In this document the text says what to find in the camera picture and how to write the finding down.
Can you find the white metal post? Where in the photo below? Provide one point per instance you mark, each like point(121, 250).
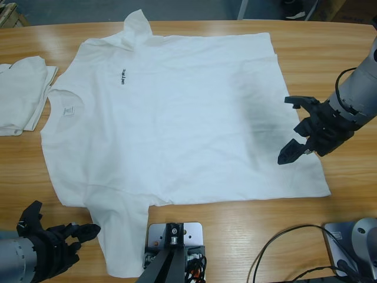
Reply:
point(242, 9)

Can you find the white Unitree T-shirt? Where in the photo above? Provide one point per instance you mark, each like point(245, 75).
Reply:
point(177, 118)
point(20, 94)

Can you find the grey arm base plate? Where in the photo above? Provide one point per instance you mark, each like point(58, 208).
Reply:
point(347, 247)

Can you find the black white shoe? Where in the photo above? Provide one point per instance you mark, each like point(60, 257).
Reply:
point(291, 10)

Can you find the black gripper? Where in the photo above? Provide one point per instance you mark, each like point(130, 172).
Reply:
point(50, 253)
point(327, 127)

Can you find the wooden pallet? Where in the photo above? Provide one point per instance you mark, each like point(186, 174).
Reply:
point(12, 15)

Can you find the white block with dark post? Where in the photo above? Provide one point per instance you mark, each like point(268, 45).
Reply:
point(177, 253)

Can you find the brown cardboard box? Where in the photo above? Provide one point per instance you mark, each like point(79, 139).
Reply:
point(347, 9)

